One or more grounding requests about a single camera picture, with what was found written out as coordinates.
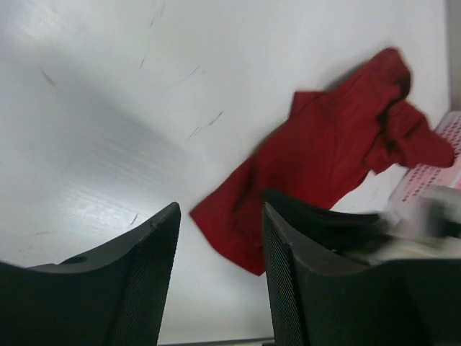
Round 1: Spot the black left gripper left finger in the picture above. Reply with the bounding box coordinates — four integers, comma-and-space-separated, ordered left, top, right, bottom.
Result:
1, 203, 180, 345

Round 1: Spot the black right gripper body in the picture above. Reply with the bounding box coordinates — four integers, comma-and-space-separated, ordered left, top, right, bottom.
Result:
262, 189, 461, 260

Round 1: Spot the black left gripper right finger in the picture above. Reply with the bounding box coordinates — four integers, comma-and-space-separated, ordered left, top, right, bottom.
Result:
262, 203, 460, 345

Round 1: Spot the dark red t shirt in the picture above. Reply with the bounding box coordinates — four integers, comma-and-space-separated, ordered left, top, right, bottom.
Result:
190, 48, 455, 275

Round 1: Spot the white plastic laundry basket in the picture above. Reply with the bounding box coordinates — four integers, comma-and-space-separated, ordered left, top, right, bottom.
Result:
387, 111, 460, 216

